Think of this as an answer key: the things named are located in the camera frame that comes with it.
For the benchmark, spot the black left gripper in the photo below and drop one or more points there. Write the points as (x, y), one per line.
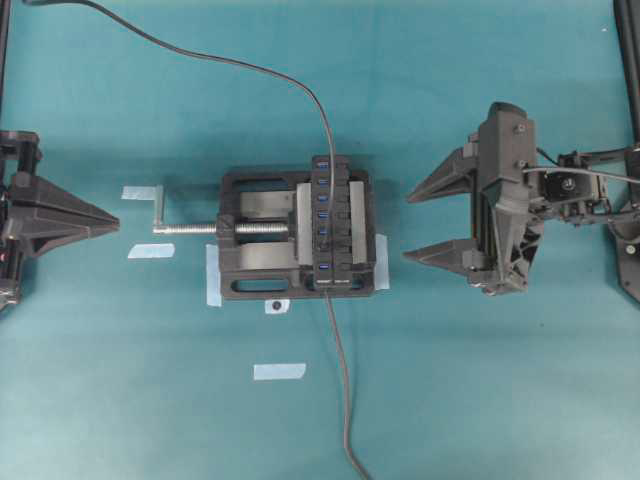
(37, 216)

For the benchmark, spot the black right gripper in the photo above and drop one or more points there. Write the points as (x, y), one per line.
(507, 234)

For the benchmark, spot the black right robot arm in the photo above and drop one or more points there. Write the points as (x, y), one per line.
(568, 190)

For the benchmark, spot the black USB hub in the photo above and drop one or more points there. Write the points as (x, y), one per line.
(332, 242)

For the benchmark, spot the blue tape on vise right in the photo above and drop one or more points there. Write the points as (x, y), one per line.
(381, 271)

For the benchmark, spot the blue tape on vise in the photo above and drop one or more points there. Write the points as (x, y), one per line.
(381, 271)
(213, 276)

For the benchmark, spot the blue tape strip far left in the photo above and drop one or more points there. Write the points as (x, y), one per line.
(141, 193)

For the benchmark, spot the blue tape strip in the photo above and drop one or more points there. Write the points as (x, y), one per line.
(141, 193)
(152, 251)
(279, 371)

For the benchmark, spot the blue tape strip lower left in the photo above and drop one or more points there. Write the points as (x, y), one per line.
(152, 251)

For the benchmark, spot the blue tape on vise left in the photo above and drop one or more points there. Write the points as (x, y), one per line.
(213, 276)

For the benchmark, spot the black bench vise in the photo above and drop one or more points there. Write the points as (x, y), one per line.
(264, 235)

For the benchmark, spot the white marker sticker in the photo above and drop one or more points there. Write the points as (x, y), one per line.
(277, 306)

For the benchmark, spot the blue tape strip bottom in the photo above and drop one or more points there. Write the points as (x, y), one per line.
(279, 371)

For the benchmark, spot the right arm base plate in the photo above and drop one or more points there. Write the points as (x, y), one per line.
(625, 236)

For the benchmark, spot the black aluminium frame rail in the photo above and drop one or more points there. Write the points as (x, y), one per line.
(626, 13)

